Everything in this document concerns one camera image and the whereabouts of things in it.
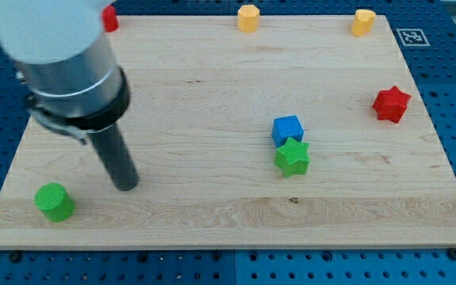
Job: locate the red block at top left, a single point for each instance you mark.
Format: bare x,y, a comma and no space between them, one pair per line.
109,19

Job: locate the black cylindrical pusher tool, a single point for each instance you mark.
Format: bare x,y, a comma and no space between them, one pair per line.
115,157

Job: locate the wooden board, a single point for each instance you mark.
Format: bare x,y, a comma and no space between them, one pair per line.
204,96

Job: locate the red star block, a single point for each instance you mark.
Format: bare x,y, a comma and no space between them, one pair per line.
391,104

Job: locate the blue cube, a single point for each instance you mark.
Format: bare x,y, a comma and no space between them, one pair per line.
286,127

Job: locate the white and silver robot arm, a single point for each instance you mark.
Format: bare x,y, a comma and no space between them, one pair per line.
61,48

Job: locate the white fiducial marker tag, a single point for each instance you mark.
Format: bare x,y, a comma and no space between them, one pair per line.
412,37

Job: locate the yellow heart block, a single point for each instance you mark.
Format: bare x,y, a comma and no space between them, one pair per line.
363,22

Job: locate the green star block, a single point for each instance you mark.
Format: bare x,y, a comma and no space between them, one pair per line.
292,158

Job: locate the yellow hexagon block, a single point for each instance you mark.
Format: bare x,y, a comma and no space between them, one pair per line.
248,18

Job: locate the green cylinder block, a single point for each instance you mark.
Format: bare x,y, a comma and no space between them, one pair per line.
54,202

